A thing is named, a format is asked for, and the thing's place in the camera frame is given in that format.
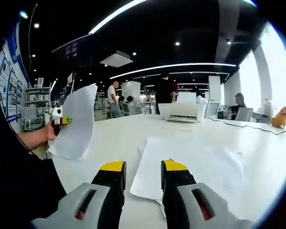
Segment white printer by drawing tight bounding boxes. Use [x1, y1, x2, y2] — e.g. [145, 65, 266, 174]
[158, 92, 205, 124]

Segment person's left hand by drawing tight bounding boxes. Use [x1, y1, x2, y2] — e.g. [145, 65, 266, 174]
[45, 123, 58, 142]

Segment group of ceiling spotlights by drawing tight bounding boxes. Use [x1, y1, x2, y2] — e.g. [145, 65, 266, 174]
[20, 10, 232, 72]

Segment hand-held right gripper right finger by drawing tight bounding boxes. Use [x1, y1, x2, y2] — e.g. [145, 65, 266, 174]
[160, 158, 255, 229]

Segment white paper sheet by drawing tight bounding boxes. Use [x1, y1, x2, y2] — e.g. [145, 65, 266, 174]
[45, 83, 98, 160]

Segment long curved ceiling light strip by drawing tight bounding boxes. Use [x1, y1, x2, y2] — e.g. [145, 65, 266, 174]
[109, 63, 238, 79]

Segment white ceiling air conditioner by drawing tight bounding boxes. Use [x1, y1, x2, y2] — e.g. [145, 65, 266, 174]
[99, 50, 134, 67]

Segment black cable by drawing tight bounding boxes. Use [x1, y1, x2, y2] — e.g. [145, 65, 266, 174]
[204, 118, 286, 135]

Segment hanging dark display screen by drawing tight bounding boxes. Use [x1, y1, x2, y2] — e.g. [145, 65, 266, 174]
[65, 42, 78, 58]

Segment white printing paper sheets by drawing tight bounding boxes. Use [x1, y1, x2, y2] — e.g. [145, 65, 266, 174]
[129, 135, 253, 222]

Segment white round appliance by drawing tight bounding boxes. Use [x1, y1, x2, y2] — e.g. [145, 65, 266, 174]
[262, 99, 274, 117]

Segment wide ceiling light strip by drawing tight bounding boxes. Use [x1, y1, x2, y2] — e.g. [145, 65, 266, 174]
[88, 0, 143, 34]

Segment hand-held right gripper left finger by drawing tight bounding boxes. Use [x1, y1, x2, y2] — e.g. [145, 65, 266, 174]
[31, 160, 128, 229]

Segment orange plush toy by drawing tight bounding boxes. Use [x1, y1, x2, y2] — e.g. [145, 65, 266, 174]
[269, 106, 286, 129]

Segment blue white wall display board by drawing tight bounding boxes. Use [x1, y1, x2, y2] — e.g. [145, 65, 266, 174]
[0, 21, 31, 125]

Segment white table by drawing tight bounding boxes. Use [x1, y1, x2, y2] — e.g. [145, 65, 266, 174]
[46, 113, 286, 229]

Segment grey metal shelf rack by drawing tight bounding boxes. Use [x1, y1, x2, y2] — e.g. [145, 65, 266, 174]
[25, 87, 51, 107]

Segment white mesh office chair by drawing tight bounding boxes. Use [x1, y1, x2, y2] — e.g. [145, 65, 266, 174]
[235, 107, 254, 122]
[20, 106, 45, 132]
[204, 101, 220, 119]

